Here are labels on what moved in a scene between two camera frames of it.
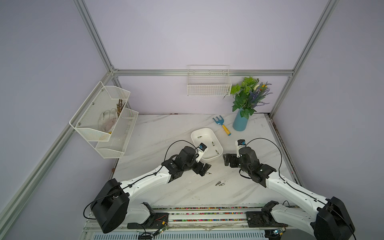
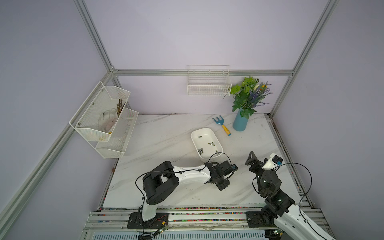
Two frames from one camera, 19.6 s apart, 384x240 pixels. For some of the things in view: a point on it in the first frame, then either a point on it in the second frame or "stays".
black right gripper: (227, 159) -> (258, 164)
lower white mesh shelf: (115, 147) stays
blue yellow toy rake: (221, 121) stays
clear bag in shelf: (107, 120) stays
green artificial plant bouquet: (248, 96) stays
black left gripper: (198, 170) -> (226, 183)
